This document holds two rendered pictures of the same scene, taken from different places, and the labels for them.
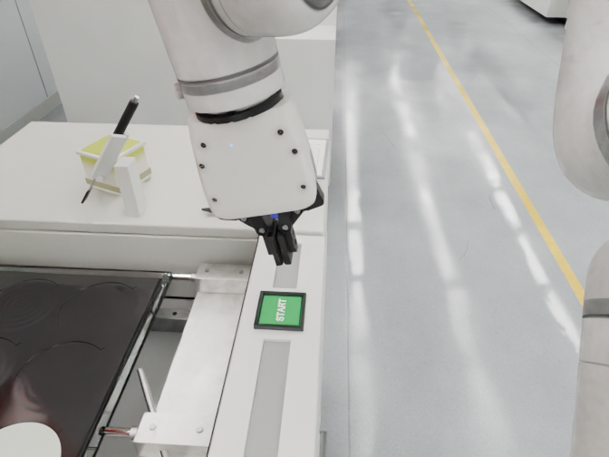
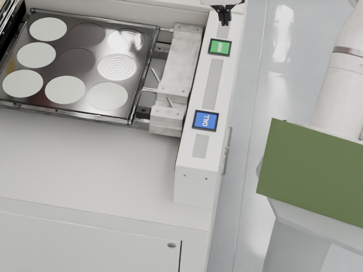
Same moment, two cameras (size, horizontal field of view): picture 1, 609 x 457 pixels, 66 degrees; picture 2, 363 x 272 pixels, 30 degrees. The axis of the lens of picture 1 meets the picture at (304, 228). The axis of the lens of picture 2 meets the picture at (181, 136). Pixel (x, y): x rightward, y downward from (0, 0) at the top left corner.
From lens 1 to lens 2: 1.20 m
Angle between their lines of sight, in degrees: 12
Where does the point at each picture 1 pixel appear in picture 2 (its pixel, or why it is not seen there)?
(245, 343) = (203, 58)
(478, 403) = not seen: hidden behind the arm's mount
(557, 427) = not seen: outside the picture
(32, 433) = (113, 86)
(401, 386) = not seen: hidden behind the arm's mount
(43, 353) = (106, 57)
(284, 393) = (220, 77)
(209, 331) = (181, 57)
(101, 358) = (133, 62)
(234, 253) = (194, 19)
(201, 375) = (179, 75)
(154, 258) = (149, 18)
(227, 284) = (190, 35)
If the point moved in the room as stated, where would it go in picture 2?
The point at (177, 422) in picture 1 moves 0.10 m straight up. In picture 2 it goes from (173, 87) to (174, 57)
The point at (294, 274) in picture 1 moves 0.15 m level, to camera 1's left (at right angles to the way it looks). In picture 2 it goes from (227, 32) to (169, 26)
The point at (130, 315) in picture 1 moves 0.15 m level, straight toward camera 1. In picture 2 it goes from (142, 45) to (163, 81)
